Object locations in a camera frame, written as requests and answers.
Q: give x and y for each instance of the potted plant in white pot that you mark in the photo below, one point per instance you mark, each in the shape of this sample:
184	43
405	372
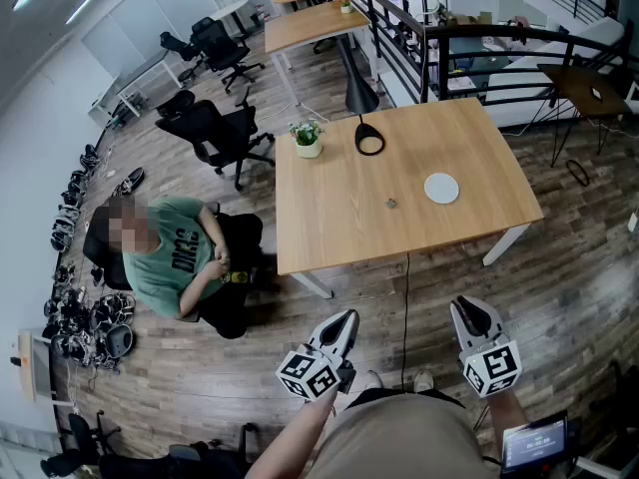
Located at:
307	140

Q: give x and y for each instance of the light wooden table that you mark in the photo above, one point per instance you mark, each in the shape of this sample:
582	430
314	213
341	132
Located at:
314	23

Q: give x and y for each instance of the cardboard box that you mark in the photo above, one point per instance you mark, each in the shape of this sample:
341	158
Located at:
466	18

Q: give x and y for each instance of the pile of black headsets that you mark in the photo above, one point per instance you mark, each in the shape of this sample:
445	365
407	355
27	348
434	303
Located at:
75	317

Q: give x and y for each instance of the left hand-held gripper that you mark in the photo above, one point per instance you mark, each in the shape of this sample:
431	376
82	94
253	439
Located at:
304	374

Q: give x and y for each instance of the white round plate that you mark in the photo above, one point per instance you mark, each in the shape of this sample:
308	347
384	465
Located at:
442	187

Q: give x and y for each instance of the person's left forearm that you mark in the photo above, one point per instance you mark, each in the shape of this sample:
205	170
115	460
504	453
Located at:
289	437

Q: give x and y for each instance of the small red-flowered potted plant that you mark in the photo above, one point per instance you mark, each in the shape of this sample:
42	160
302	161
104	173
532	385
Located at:
346	4

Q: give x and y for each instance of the person's beige shirt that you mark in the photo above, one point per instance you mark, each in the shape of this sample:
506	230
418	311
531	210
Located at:
399	442

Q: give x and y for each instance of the black metal railing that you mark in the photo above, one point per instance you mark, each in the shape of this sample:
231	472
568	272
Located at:
474	29

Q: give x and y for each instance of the red strawberry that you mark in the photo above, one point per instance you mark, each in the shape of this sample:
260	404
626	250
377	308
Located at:
391	203

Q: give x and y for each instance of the black patterned shoe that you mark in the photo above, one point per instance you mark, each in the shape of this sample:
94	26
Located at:
132	177
120	188

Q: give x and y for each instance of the yellow and black object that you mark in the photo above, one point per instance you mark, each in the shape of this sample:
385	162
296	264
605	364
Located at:
238	276

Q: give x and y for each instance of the black office chair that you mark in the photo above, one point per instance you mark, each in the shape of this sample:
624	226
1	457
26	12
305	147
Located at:
80	437
219	43
619	402
239	232
175	462
177	45
214	128

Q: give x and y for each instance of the grey desk with white legs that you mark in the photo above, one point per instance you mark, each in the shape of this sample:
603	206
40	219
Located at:
145	73

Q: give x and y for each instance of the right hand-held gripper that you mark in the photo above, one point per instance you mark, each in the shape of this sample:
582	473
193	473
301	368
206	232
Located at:
494	364

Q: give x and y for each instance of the black screen device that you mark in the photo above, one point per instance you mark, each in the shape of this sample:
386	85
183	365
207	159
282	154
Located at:
534	442

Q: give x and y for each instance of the white power adapter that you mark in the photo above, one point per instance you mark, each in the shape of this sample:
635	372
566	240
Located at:
633	222

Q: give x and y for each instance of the white top table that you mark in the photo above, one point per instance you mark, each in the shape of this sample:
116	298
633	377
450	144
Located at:
229	10

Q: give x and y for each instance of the black desk lamp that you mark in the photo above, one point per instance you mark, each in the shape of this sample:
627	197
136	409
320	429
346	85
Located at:
362	98

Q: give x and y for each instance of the person's grey shoe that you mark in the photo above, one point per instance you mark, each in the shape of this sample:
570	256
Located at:
424	381
372	379

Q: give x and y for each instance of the dark wooden side table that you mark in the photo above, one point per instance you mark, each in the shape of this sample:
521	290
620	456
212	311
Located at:
584	88

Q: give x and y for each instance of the person's right forearm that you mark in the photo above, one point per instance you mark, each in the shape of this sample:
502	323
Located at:
506	412

